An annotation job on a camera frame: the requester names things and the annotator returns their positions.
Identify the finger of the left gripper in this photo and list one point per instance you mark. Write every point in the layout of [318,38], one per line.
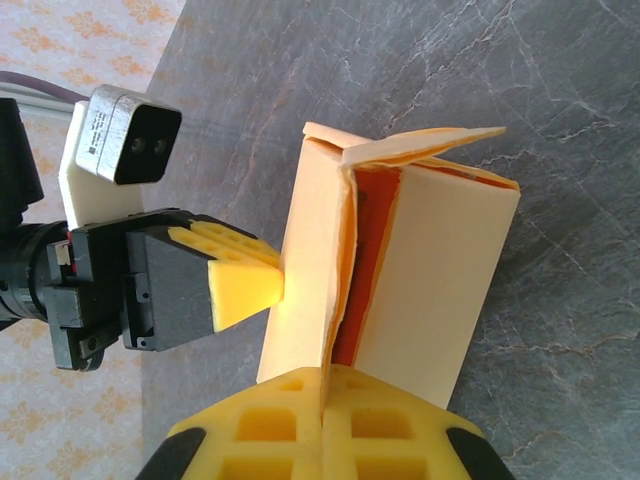
[175,295]
[215,240]

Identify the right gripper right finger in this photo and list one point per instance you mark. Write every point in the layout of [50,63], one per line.
[415,440]

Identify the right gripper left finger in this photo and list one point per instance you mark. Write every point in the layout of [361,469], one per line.
[225,435]

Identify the orange paper box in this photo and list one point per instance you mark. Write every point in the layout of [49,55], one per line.
[440,275]

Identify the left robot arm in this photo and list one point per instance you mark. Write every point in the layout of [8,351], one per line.
[17,160]

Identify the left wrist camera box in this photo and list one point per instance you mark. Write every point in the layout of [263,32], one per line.
[125,145]

